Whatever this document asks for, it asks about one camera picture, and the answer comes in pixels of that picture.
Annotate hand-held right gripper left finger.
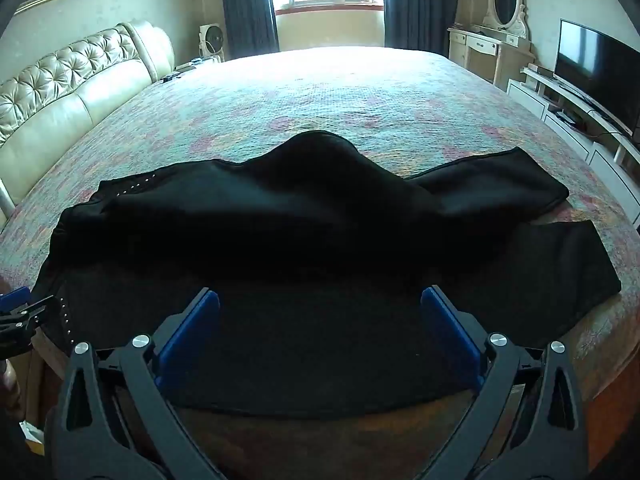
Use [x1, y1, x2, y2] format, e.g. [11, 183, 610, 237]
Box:
[44, 287, 226, 480]

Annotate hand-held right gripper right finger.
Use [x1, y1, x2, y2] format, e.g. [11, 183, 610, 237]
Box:
[420, 285, 598, 480]

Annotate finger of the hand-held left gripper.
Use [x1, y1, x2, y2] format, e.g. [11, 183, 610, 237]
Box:
[0, 316, 45, 361]
[0, 287, 55, 322]

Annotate black pants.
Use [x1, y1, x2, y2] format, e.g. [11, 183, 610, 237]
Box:
[31, 130, 623, 418]

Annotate beige tufted leather headboard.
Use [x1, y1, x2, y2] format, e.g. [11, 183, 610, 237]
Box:
[0, 21, 176, 233]

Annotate white television stand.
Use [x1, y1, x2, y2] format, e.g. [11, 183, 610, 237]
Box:
[506, 65, 640, 226]

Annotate floral bed blanket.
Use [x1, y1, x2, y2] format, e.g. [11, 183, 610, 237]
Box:
[0, 47, 640, 411]

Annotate cream vanity dresser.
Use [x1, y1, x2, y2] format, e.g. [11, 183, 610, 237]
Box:
[447, 25, 533, 91]

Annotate white box fan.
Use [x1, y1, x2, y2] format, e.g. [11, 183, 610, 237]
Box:
[199, 23, 227, 61]

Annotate black flat television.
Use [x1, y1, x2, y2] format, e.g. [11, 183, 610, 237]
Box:
[552, 19, 640, 138]

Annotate dark blue curtain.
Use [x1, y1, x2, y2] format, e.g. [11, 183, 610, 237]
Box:
[382, 0, 461, 56]
[219, 0, 280, 61]

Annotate oval vanity mirror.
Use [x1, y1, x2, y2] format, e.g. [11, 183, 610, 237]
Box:
[482, 0, 530, 41]

